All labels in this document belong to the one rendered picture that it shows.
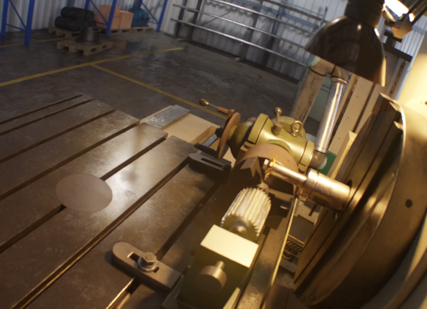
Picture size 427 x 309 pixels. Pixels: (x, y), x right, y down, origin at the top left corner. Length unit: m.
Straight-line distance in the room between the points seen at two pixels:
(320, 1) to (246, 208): 9.72
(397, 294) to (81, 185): 0.91
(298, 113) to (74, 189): 1.39
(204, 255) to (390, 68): 1.83
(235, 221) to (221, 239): 0.07
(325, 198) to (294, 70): 9.63
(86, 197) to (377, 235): 0.80
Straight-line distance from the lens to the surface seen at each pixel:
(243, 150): 0.98
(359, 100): 2.19
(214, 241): 0.63
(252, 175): 0.77
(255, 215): 0.70
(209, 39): 10.94
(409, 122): 0.66
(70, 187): 1.02
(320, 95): 6.41
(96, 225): 0.90
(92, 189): 1.02
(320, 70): 1.82
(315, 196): 0.77
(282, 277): 2.42
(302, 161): 1.05
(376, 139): 0.73
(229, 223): 0.69
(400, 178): 0.56
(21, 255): 0.82
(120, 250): 0.81
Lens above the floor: 1.64
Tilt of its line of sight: 26 degrees down
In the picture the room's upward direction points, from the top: 17 degrees clockwise
